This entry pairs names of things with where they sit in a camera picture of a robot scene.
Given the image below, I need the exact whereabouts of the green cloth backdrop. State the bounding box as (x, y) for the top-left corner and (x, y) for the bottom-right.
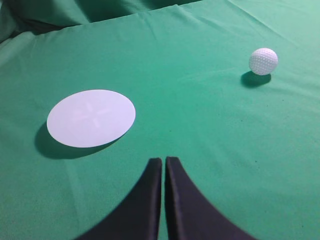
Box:
(0, 0), (188, 42)

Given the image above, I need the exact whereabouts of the white dimpled golf ball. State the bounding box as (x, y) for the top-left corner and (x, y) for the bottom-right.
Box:
(249, 48), (279, 76)

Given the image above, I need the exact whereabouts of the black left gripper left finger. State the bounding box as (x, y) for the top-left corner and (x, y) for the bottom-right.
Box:
(77, 158), (162, 240)

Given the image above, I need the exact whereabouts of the green cloth table cover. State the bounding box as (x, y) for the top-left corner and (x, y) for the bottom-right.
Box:
(0, 0), (320, 240)

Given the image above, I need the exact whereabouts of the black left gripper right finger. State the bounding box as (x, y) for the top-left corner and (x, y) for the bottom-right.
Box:
(165, 156), (255, 240)

